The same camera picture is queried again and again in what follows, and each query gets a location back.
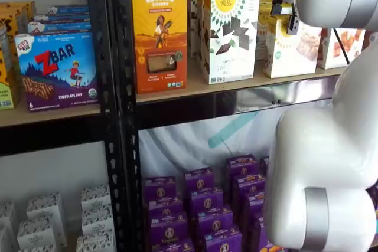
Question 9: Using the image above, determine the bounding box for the purple Annie's snack box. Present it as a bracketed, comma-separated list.
[146, 197, 184, 221]
[142, 176, 177, 203]
[239, 191, 266, 221]
[184, 167, 216, 196]
[151, 238, 196, 252]
[231, 174, 266, 203]
[188, 186, 224, 215]
[195, 206, 234, 237]
[203, 227, 243, 252]
[249, 213, 284, 252]
[149, 212, 189, 246]
[226, 153, 260, 179]

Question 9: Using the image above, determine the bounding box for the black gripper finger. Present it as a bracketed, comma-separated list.
[271, 3, 289, 16]
[286, 12, 301, 36]

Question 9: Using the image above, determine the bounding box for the orange Revival cracker box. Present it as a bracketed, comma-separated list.
[131, 0, 188, 95]

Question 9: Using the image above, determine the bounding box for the orange pretzel crackers box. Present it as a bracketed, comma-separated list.
[317, 27, 367, 70]

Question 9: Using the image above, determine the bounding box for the black cable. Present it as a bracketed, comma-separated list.
[333, 27, 351, 65]

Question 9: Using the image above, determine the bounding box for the blue Zbar box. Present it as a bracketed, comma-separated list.
[32, 14, 91, 24]
[46, 4, 90, 16]
[27, 21, 92, 35]
[14, 31, 99, 113]

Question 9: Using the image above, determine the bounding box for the white yellow almond bar box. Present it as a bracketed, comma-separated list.
[263, 12, 323, 79]
[255, 0, 277, 61]

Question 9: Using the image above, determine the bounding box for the orange Bobo's box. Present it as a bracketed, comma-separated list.
[0, 0, 37, 39]

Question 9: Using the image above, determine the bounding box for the black metal shelf rack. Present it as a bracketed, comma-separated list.
[108, 0, 343, 252]
[0, 0, 122, 252]

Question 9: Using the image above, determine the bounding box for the green snack box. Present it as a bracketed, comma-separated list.
[0, 48, 19, 110]

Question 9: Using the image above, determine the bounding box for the white plastic backdrop sheet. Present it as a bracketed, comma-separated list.
[138, 0, 336, 186]

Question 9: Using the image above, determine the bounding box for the white Simple Mills mint box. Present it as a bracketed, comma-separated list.
[195, 0, 248, 60]
[184, 0, 232, 58]
[203, 0, 262, 86]

